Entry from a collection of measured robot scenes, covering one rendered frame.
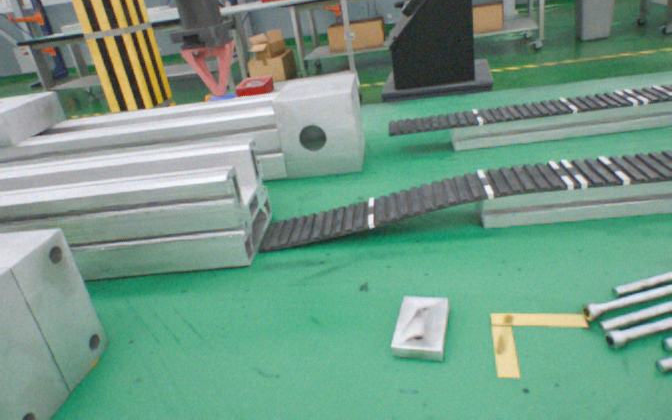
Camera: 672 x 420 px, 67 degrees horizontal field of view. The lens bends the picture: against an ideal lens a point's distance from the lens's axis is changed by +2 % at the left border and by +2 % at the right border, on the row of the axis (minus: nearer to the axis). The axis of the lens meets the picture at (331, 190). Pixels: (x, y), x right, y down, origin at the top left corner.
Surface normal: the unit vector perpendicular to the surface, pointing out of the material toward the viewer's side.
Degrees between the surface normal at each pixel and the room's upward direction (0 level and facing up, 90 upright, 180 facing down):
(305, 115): 90
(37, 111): 90
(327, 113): 90
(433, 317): 0
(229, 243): 90
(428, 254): 0
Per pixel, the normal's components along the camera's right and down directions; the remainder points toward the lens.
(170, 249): -0.10, 0.41
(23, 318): 0.98, -0.08
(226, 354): -0.16, -0.90
